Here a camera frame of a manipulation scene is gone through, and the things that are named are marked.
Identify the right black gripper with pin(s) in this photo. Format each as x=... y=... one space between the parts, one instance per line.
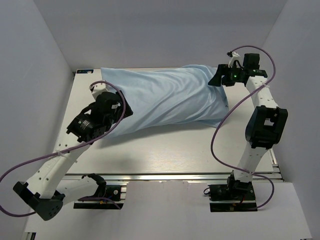
x=222 y=70

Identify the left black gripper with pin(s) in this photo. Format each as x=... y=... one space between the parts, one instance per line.
x=119 y=110

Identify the light blue pillowcase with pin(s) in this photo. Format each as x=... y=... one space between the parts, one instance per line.
x=168 y=96

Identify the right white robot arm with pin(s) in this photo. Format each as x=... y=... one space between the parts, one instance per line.
x=267 y=122

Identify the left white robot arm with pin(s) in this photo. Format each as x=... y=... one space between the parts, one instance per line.
x=43 y=192

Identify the left blue table label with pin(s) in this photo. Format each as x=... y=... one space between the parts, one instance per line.
x=84 y=71

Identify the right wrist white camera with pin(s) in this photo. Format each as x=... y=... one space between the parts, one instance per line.
x=234 y=56

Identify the wrist white camera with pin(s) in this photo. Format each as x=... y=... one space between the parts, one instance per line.
x=98 y=88
x=234 y=56

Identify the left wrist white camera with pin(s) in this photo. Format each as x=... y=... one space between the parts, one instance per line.
x=98 y=88

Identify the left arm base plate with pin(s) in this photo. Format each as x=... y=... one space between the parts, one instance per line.
x=111 y=198

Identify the aluminium front rail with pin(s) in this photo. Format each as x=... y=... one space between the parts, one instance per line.
x=169 y=177

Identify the right aluminium side rail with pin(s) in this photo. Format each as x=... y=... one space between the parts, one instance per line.
x=274 y=161

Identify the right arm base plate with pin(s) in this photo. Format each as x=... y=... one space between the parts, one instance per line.
x=234 y=196

